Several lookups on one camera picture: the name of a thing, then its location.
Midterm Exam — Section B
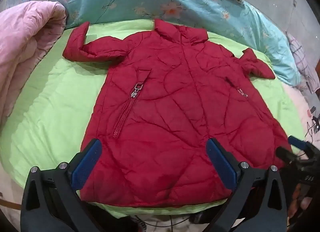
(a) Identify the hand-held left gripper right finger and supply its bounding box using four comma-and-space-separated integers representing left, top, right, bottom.
205, 138, 288, 232

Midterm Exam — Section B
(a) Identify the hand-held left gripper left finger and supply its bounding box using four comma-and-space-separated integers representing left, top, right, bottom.
21, 138, 103, 232

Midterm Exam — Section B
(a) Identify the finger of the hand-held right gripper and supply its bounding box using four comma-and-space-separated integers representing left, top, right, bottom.
276, 146, 301, 164
287, 136, 309, 151

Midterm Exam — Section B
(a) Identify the red puffer jacket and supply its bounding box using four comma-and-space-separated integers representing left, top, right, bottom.
62, 19, 293, 208

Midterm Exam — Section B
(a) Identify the person's right hand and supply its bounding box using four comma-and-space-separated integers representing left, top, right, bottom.
292, 187, 316, 214

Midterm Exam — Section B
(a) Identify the dark object on bed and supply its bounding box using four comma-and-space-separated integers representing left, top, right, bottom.
308, 107, 320, 134

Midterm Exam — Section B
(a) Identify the pink floral bed sheet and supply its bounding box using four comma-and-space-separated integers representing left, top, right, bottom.
282, 82, 320, 148

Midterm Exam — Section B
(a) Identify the light green bed sheet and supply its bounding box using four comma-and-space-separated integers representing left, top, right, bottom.
0, 19, 307, 219

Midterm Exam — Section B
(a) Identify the plaid cloth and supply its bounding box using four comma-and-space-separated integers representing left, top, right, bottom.
286, 32, 320, 95

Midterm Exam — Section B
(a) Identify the pink quilt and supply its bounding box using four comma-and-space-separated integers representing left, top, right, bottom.
0, 1, 67, 125

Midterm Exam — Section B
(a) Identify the black cable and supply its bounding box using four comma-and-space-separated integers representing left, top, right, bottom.
134, 214, 192, 232

